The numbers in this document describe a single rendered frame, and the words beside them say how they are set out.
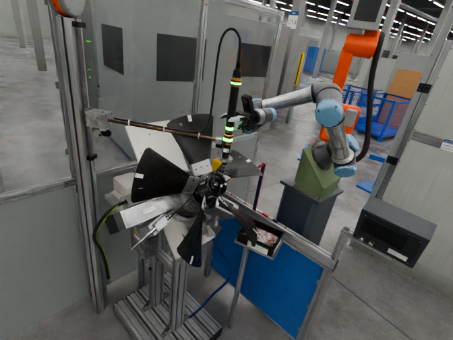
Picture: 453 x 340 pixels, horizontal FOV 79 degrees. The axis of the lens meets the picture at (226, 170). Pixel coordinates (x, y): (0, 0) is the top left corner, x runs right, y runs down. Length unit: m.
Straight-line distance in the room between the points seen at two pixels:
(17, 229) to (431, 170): 2.90
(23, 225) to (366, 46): 4.71
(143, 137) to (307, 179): 0.99
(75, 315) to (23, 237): 0.74
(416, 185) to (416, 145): 0.35
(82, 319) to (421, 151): 2.85
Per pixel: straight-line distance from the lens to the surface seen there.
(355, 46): 5.02
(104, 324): 2.24
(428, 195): 2.86
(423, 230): 1.35
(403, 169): 2.82
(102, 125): 1.40
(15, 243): 1.85
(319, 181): 1.72
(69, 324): 2.30
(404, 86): 9.07
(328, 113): 1.32
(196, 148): 1.29
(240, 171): 1.40
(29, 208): 1.75
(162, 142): 1.48
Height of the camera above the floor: 1.83
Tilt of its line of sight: 26 degrees down
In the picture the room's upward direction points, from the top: 8 degrees clockwise
